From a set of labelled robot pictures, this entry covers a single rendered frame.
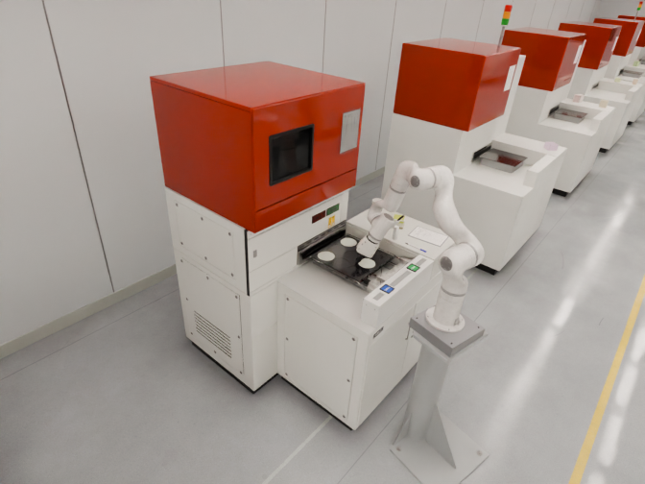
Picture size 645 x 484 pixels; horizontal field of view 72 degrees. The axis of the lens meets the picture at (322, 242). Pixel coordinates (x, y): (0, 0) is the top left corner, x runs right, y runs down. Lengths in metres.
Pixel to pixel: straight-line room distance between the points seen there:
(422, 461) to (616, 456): 1.15
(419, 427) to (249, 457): 0.97
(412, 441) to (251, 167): 1.81
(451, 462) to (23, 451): 2.33
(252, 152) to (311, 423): 1.66
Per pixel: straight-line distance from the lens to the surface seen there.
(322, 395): 2.74
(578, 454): 3.20
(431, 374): 2.43
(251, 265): 2.27
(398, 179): 2.19
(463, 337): 2.22
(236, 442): 2.79
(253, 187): 2.01
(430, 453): 2.83
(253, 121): 1.90
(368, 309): 2.19
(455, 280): 2.07
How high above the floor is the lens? 2.30
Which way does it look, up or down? 31 degrees down
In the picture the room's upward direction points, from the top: 4 degrees clockwise
